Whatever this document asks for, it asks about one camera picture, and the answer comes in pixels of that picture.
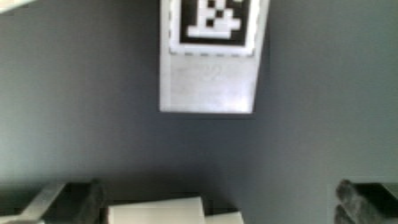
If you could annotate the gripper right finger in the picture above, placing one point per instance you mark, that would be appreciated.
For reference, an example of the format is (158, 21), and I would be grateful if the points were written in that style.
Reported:
(368, 203)

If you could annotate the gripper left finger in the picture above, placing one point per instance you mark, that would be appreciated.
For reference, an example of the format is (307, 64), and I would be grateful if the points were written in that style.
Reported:
(66, 204)

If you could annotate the white square tabletop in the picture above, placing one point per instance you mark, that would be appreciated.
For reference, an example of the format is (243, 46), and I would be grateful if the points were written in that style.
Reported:
(174, 211)

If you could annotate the white table leg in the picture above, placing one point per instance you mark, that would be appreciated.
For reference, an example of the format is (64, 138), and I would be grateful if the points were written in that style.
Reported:
(211, 36)

